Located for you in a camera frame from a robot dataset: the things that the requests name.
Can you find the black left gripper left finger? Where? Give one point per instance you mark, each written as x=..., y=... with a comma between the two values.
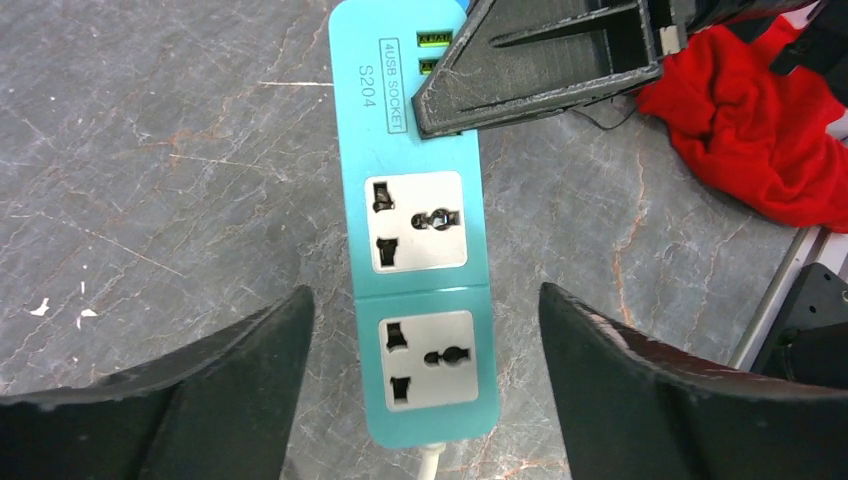
x=221, y=407

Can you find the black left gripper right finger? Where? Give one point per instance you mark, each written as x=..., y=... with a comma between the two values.
x=632, y=407

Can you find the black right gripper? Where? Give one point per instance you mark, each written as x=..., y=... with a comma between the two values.
x=518, y=61

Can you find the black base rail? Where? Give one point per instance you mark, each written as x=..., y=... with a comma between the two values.
x=807, y=342

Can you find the red cloth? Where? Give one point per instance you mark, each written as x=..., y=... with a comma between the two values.
x=755, y=135

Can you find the teal power strip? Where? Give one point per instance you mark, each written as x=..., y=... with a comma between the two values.
x=416, y=230

